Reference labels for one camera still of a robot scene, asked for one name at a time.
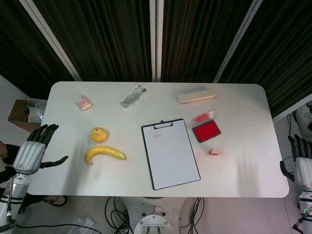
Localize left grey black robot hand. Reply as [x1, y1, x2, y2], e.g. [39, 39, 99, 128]
[12, 123, 69, 175]

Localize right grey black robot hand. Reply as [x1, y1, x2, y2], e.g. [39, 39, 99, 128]
[279, 134, 312, 190]

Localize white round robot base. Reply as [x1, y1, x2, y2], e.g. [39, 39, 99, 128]
[133, 206, 181, 234]

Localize black clipboard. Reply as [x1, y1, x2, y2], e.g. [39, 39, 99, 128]
[140, 118, 201, 191]

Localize brown cardboard box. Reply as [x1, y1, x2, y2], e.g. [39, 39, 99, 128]
[8, 98, 48, 135]

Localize beige black shoe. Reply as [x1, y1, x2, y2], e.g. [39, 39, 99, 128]
[42, 195, 69, 207]

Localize white sneaker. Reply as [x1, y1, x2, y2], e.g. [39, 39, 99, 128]
[294, 103, 312, 137]

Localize yellow pear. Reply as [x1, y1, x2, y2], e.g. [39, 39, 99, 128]
[90, 126, 110, 143]

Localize yellow banana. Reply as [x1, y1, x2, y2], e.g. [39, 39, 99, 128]
[84, 145, 127, 166]

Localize pink packet in plastic wrap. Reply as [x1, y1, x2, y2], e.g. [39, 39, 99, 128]
[75, 95, 94, 112]

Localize clear plastic bags on floor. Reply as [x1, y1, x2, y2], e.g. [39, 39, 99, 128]
[65, 216, 97, 234]

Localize red ink pad clear lid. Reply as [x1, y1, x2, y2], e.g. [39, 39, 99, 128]
[191, 109, 222, 143]

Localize dark pleated curtain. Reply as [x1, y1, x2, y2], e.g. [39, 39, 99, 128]
[220, 0, 312, 118]
[33, 0, 156, 82]
[0, 0, 76, 99]
[160, 0, 254, 83]

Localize clear printed plastic bag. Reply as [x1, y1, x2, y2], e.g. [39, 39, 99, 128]
[117, 83, 150, 112]

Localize beige pencil case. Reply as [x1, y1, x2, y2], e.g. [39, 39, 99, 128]
[177, 89, 217, 105]

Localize white paper sheet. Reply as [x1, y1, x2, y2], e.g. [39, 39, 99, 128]
[142, 122, 200, 190]

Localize black floor cable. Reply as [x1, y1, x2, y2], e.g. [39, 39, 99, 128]
[287, 113, 297, 147]
[104, 196, 130, 234]
[179, 197, 205, 234]

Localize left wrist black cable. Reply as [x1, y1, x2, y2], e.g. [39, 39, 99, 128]
[4, 176, 16, 223]

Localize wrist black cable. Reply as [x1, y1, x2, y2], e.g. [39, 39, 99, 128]
[291, 212, 310, 231]
[4, 176, 16, 223]

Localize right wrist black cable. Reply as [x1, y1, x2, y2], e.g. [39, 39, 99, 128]
[291, 212, 310, 231]

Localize white partition post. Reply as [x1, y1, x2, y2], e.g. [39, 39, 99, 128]
[149, 0, 164, 82]
[272, 98, 312, 122]
[213, 0, 263, 83]
[19, 0, 82, 81]

